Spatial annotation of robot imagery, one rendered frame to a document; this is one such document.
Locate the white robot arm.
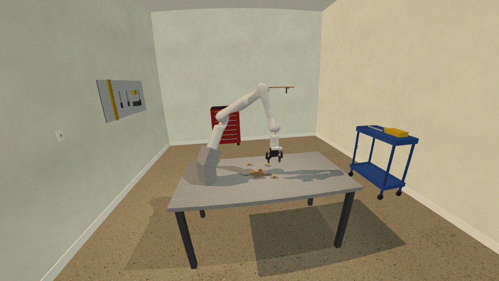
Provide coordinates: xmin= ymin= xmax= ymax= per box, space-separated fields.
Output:
xmin=207 ymin=83 xmax=283 ymax=150

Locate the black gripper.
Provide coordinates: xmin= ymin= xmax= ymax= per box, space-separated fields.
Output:
xmin=265 ymin=148 xmax=283 ymax=164

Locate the tan flat mat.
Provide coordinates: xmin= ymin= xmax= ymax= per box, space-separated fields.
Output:
xmin=250 ymin=169 xmax=267 ymax=178

